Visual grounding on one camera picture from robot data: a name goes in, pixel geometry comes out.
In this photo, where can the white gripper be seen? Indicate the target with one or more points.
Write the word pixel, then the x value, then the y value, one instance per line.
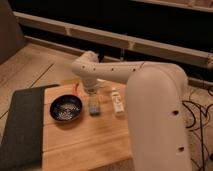
pixel 91 86

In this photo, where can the black ceramic bowl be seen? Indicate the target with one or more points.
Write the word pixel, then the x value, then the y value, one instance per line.
pixel 66 108

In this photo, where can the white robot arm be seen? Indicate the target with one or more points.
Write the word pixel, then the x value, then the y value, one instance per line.
pixel 153 99

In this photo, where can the blue sponge block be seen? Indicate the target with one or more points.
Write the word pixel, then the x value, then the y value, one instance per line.
pixel 94 106

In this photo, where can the white small bottle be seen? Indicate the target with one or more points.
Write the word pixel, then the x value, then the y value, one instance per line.
pixel 117 102

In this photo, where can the wooden cutting board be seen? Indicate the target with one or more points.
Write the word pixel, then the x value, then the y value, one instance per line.
pixel 87 142

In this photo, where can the dark grey cloth mat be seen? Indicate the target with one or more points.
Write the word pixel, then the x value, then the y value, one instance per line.
pixel 23 134

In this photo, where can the white window rail frame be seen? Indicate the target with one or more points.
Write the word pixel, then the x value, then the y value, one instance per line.
pixel 139 45

